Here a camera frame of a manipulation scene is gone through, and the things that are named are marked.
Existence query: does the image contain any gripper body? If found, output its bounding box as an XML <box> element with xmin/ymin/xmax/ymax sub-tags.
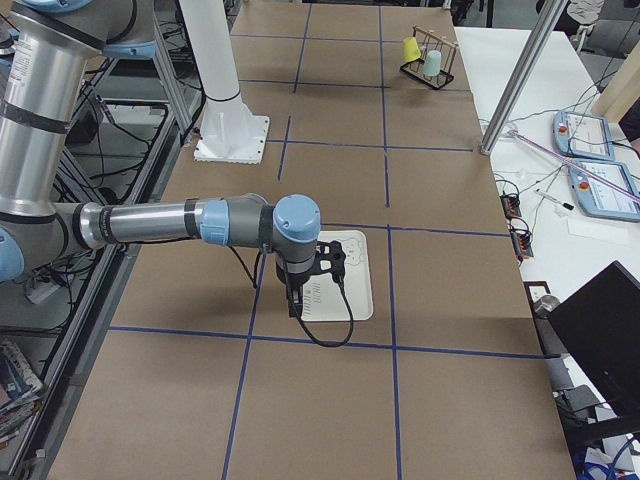
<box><xmin>276</xmin><ymin>259</ymin><xmax>320</xmax><ymax>288</ymax></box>

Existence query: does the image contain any black laptop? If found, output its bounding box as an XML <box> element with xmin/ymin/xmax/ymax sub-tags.
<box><xmin>549</xmin><ymin>261</ymin><xmax>639</xmax><ymax>415</ymax></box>

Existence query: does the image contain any aluminium frame post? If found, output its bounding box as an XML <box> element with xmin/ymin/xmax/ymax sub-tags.
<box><xmin>479</xmin><ymin>0</ymin><xmax>566</xmax><ymax>155</ymax></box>

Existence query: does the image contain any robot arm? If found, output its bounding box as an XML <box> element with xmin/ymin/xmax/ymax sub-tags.
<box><xmin>1</xmin><ymin>1</ymin><xmax>320</xmax><ymax>316</ymax></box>

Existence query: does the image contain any purple rod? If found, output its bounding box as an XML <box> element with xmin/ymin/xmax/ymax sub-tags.
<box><xmin>507</xmin><ymin>130</ymin><xmax>639</xmax><ymax>203</ymax></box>

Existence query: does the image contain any upper orange connector box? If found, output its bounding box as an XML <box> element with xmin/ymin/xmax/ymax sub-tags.
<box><xmin>500</xmin><ymin>193</ymin><xmax>521</xmax><ymax>219</ymax></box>

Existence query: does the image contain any cream bear tray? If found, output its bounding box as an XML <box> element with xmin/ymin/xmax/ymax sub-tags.
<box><xmin>302</xmin><ymin>230</ymin><xmax>374</xmax><ymax>323</ymax></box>

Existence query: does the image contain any white pedestal column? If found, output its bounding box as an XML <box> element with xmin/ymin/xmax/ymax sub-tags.
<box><xmin>179</xmin><ymin>0</ymin><xmax>270</xmax><ymax>164</ymax></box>

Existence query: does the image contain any orange connector box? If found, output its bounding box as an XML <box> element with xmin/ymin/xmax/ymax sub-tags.
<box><xmin>500</xmin><ymin>193</ymin><xmax>521</xmax><ymax>219</ymax></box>
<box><xmin>510</xmin><ymin>229</ymin><xmax>534</xmax><ymax>262</ymax></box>

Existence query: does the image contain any yellow cup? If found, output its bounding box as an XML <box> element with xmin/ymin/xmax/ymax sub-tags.
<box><xmin>402</xmin><ymin>36</ymin><xmax>422</xmax><ymax>64</ymax></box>

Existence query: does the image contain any stack of books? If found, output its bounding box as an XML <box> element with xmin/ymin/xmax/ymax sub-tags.
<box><xmin>1</xmin><ymin>338</ymin><xmax>44</xmax><ymax>448</ymax></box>

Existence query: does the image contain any lower teach pendant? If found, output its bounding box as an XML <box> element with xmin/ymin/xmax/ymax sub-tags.
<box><xmin>569</xmin><ymin>158</ymin><xmax>639</xmax><ymax>223</ymax></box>

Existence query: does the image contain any black marker pen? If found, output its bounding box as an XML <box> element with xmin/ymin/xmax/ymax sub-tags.
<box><xmin>535</xmin><ymin>189</ymin><xmax>575</xmax><ymax>211</ymax></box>

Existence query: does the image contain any black wire cup rack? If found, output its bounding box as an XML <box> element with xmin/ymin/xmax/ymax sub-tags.
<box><xmin>399</xmin><ymin>25</ymin><xmax>459</xmax><ymax>90</ymax></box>

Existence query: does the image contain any lower orange connector box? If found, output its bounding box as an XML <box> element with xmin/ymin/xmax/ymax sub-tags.
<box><xmin>510</xmin><ymin>229</ymin><xmax>534</xmax><ymax>262</ymax></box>

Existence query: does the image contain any metal cylinder can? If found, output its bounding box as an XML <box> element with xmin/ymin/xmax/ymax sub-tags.
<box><xmin>533</xmin><ymin>294</ymin><xmax>561</xmax><ymax>319</ymax></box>

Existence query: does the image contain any upper teach pendant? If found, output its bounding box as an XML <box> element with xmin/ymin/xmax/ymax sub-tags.
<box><xmin>552</xmin><ymin>110</ymin><xmax>615</xmax><ymax>161</ymax></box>

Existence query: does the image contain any pale green cup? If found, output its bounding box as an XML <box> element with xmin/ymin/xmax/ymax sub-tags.
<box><xmin>423</xmin><ymin>49</ymin><xmax>442</xmax><ymax>78</ymax></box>

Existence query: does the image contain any camera cable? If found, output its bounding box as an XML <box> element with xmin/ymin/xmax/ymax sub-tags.
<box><xmin>294</xmin><ymin>279</ymin><xmax>355</xmax><ymax>348</ymax></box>

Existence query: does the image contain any teach pendant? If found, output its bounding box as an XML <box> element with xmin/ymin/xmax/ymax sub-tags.
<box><xmin>552</xmin><ymin>110</ymin><xmax>615</xmax><ymax>161</ymax></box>
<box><xmin>569</xmin><ymin>158</ymin><xmax>639</xmax><ymax>223</ymax></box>

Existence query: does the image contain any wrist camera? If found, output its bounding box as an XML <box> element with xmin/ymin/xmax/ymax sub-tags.
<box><xmin>311</xmin><ymin>240</ymin><xmax>346</xmax><ymax>286</ymax></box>

